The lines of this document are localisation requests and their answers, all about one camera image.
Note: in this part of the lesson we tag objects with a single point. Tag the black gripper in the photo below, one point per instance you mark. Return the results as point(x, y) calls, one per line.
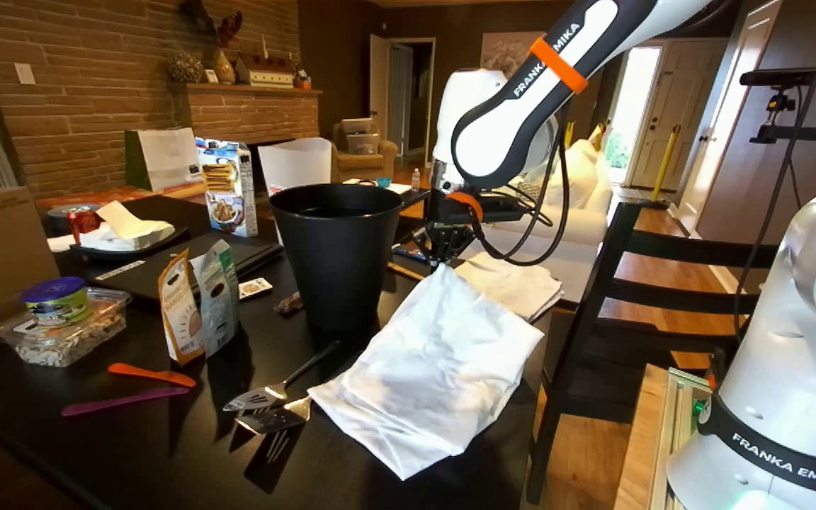
point(449, 226)

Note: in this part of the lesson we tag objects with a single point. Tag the large white towel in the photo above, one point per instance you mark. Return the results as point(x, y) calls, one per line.
point(426, 378)

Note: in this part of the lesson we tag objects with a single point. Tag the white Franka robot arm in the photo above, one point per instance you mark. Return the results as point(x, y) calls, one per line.
point(791, 378)

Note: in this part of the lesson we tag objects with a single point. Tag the small folded white towel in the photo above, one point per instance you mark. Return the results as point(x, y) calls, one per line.
point(521, 285)

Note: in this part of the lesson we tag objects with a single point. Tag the small blue object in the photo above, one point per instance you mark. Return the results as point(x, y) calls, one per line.
point(408, 252)

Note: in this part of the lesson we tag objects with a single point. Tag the black plastic waste bin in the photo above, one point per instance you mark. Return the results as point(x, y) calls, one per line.
point(337, 259)

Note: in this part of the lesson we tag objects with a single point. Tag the tan armchair with box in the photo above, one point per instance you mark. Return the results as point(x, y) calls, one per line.
point(366, 156)

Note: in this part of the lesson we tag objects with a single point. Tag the white sofa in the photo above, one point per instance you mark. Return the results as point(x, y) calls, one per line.
point(580, 226)

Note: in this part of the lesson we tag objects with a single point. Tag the white sofa cushion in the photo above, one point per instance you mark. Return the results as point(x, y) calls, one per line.
point(580, 180)

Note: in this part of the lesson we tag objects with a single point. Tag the small dark object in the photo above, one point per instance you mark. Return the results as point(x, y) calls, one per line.
point(290, 304)

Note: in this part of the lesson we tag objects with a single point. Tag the white covered chair back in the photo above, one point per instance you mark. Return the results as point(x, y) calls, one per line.
point(168, 158)
point(296, 166)

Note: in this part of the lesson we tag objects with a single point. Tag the small white card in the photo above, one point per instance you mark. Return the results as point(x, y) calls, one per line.
point(256, 287)

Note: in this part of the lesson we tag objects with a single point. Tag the green and white snack bag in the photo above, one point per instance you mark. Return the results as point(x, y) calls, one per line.
point(216, 299)

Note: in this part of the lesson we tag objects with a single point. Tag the brick fireplace mantel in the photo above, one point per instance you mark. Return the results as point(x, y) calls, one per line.
point(252, 113)

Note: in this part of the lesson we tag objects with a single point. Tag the yellow stick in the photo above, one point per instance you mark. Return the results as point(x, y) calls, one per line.
point(665, 158)

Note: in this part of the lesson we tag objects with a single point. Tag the brown and white snack bag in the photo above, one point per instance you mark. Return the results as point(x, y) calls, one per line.
point(178, 314)

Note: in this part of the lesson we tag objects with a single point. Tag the wooden crate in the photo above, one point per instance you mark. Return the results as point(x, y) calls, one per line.
point(648, 442)

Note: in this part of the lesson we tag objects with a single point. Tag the vase with dried flowers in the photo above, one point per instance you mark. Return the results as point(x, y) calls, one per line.
point(212, 47)

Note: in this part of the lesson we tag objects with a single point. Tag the orange plastic utensil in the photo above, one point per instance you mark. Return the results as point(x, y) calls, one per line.
point(154, 375)

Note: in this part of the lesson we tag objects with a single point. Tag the white door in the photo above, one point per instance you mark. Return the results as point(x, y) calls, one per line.
point(723, 113)

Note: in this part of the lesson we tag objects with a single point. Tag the folded white cloth stack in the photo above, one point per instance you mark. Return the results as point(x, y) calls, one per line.
point(128, 231)

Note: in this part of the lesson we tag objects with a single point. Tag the red mug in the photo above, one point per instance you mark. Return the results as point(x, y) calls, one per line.
point(82, 221)

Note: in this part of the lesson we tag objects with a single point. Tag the clear plastic food container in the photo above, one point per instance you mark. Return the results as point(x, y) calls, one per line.
point(62, 341)

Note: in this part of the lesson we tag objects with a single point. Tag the jar with purple lid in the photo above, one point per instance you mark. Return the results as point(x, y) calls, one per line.
point(56, 302)

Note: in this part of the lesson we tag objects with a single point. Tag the framed wall picture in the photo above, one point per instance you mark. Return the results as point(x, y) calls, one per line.
point(502, 49)

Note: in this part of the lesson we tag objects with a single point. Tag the black camera on stand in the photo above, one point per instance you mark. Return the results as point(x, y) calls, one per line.
point(791, 78)

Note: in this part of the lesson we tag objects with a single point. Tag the white light switch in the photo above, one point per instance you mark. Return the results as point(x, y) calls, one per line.
point(22, 73)

